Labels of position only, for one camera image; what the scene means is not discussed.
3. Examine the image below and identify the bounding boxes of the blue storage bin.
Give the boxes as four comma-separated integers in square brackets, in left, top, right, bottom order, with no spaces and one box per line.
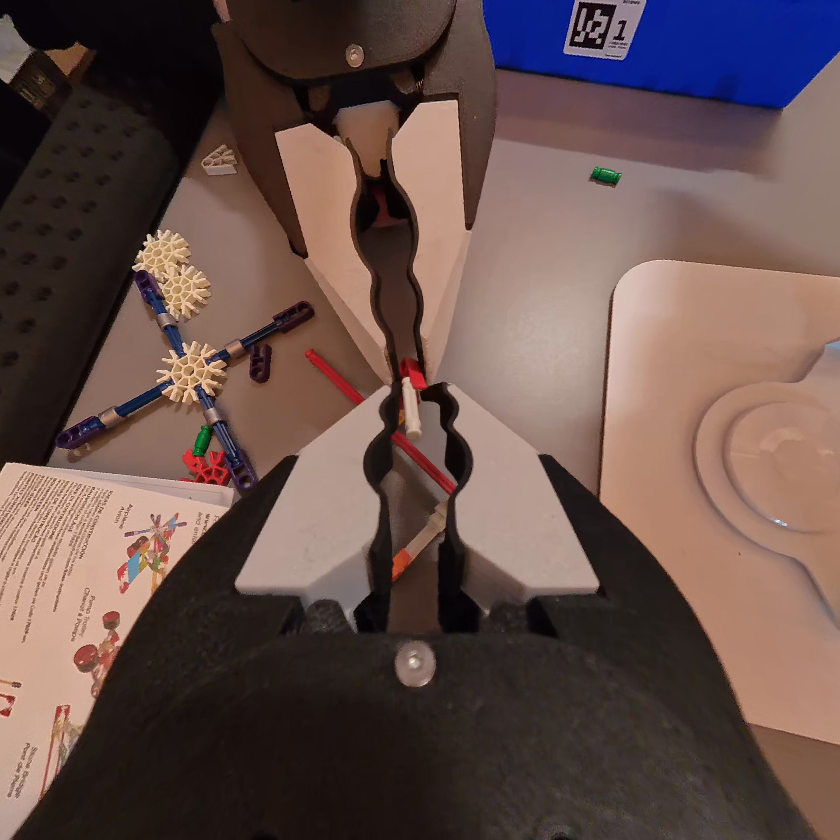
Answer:
[482,0,840,109]

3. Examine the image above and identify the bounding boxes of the red toy connector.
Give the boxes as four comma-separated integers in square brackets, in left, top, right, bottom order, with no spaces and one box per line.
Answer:
[180,448,231,487]

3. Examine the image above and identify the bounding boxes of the blue rod snowflake assembly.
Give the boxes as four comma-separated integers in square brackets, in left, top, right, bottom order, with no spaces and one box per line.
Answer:
[56,230,315,493]

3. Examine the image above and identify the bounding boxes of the instruction booklet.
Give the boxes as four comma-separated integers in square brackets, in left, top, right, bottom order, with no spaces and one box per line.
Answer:
[0,462,234,840]

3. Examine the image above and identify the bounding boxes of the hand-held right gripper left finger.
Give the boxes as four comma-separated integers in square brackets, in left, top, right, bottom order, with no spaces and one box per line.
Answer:
[234,384,396,634]

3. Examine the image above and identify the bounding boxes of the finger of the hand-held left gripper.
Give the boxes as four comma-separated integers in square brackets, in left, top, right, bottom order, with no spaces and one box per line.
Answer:
[390,98,475,378]
[274,120,403,385]

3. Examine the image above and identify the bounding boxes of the colourful toy construction model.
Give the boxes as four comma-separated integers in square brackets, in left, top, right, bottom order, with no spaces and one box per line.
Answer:
[304,350,458,583]

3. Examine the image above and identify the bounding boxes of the white metal stand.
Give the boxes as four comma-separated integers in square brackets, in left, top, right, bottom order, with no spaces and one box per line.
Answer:
[598,259,840,746]

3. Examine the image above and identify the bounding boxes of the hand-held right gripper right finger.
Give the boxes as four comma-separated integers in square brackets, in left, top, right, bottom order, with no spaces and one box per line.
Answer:
[420,382,601,634]

